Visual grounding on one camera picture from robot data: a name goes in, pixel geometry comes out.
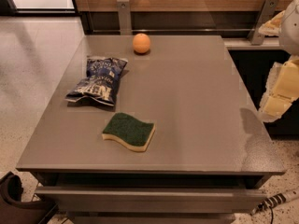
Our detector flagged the blue chip bag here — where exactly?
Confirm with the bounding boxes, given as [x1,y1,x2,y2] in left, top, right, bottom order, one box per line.
[65,56,127,106]

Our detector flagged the orange fruit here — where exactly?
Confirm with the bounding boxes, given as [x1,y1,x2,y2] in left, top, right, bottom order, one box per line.
[133,34,150,54]

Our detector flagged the black chair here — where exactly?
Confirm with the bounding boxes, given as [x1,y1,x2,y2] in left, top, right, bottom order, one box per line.
[0,172,58,224]

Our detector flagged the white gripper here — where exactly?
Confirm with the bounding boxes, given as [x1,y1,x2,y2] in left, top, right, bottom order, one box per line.
[258,0,299,122]

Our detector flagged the right metal bracket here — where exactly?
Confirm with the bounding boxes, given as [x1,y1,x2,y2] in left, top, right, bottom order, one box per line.
[248,0,279,46]

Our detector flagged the green yellow sponge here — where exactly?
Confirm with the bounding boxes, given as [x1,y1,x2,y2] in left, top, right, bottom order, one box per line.
[102,113,155,152]

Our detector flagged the left metal bracket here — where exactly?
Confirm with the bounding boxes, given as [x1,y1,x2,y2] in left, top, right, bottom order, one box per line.
[117,0,132,35]

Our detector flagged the striped cable on floor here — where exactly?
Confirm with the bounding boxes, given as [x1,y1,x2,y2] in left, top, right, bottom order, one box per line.
[250,189,299,216]

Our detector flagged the metal bracket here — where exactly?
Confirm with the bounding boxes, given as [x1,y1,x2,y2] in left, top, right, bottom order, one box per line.
[117,0,132,35]
[248,0,279,46]

